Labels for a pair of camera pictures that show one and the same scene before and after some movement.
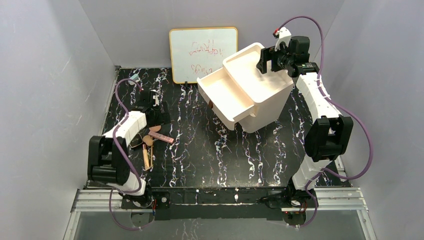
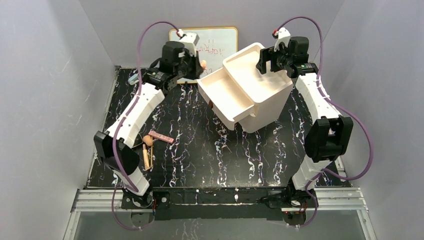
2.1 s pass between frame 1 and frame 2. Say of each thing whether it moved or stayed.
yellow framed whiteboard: stayed
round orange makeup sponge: moved
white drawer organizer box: stayed
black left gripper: moved
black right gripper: stayed
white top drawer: stayed
